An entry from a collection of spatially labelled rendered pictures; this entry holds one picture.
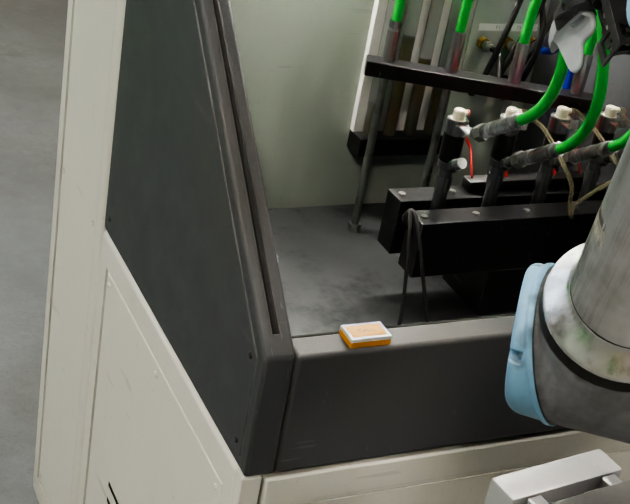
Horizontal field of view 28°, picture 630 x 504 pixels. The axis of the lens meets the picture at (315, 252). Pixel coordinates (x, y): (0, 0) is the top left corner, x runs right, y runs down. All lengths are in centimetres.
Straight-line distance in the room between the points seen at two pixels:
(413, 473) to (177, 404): 31
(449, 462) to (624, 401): 66
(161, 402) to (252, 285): 37
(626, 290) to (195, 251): 77
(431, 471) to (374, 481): 8
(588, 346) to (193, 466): 79
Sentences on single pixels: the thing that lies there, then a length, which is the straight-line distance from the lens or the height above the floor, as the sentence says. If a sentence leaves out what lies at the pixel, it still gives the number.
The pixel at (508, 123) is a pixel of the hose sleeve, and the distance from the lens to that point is 150.
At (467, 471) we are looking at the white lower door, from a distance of 158.
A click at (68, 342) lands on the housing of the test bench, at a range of 211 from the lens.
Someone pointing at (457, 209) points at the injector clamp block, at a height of 98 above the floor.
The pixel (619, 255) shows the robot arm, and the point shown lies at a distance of 80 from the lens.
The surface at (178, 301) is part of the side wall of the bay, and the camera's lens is 156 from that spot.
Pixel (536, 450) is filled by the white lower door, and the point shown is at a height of 76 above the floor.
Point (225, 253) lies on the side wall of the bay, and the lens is 140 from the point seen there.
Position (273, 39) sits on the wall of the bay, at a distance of 178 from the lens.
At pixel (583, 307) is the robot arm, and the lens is 86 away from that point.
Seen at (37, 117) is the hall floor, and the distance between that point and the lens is 415.
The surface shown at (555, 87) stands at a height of 122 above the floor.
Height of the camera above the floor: 168
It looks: 28 degrees down
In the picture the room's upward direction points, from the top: 11 degrees clockwise
